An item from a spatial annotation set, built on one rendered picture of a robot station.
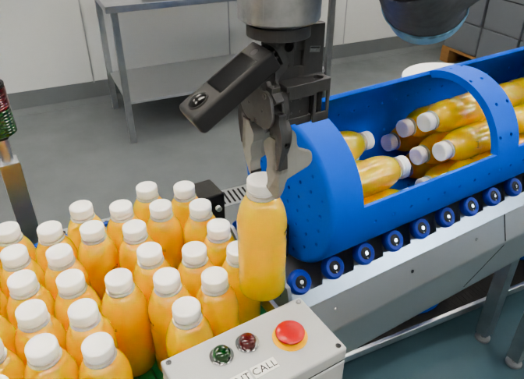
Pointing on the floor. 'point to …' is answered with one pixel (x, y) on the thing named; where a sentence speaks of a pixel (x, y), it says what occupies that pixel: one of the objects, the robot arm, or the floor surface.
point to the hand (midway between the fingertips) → (261, 182)
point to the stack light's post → (19, 198)
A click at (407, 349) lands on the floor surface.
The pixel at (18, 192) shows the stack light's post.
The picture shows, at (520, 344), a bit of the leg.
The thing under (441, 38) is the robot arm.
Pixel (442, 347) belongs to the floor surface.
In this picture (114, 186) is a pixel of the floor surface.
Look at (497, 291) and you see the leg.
